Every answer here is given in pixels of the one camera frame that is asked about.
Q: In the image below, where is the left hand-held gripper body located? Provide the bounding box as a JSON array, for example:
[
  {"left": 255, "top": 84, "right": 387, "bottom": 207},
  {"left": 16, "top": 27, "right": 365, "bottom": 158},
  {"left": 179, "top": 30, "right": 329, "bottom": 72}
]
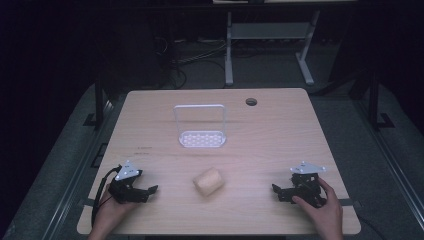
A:
[{"left": 107, "top": 160, "right": 145, "bottom": 205}]

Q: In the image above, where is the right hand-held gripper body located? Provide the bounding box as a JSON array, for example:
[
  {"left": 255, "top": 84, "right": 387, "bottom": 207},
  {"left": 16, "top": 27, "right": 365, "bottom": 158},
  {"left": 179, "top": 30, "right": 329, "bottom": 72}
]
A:
[{"left": 285, "top": 161, "right": 328, "bottom": 208}]

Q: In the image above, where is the person's left hand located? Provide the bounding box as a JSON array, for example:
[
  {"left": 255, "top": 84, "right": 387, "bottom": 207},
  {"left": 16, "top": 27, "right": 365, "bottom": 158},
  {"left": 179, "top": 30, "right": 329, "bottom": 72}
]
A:
[{"left": 94, "top": 186, "right": 142, "bottom": 236}]

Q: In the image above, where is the person's right hand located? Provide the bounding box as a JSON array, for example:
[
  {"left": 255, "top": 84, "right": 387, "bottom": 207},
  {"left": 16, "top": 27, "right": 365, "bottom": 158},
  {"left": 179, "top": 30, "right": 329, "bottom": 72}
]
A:
[{"left": 291, "top": 176, "right": 345, "bottom": 235}]

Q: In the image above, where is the tan bread roll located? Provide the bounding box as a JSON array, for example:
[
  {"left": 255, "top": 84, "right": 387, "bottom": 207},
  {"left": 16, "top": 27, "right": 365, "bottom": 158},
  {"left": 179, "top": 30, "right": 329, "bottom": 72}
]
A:
[{"left": 192, "top": 166, "right": 225, "bottom": 197}]

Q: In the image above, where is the clear basket with white base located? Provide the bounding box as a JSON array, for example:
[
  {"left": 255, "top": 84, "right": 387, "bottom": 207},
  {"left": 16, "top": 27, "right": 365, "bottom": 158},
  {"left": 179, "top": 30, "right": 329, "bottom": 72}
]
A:
[{"left": 172, "top": 103, "right": 228, "bottom": 149}]

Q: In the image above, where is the black metal stand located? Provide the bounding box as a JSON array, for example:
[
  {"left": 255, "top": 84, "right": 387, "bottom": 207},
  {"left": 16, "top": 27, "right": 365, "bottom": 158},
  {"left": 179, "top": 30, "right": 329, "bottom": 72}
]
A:
[
  {"left": 82, "top": 74, "right": 113, "bottom": 130},
  {"left": 365, "top": 71, "right": 396, "bottom": 132}
]

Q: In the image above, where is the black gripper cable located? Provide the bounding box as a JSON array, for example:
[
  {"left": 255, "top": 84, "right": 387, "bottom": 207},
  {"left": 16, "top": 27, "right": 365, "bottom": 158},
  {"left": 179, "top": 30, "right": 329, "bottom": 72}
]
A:
[{"left": 91, "top": 165, "right": 122, "bottom": 228}]

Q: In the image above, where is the aluminium floor rail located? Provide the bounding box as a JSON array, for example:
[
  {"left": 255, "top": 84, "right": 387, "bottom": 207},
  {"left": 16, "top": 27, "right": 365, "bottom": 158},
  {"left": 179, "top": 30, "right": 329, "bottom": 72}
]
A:
[
  {"left": 41, "top": 99, "right": 116, "bottom": 240},
  {"left": 352, "top": 99, "right": 424, "bottom": 231}
]

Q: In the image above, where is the bundle of floor cables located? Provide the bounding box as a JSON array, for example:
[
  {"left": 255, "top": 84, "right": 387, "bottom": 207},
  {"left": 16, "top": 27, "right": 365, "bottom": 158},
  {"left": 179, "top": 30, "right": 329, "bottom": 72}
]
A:
[{"left": 152, "top": 35, "right": 232, "bottom": 90}]

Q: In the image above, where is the grey metal desk frame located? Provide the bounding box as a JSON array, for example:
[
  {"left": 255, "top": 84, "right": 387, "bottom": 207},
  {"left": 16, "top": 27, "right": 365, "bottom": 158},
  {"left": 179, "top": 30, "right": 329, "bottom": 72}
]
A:
[{"left": 224, "top": 9, "right": 322, "bottom": 87}]

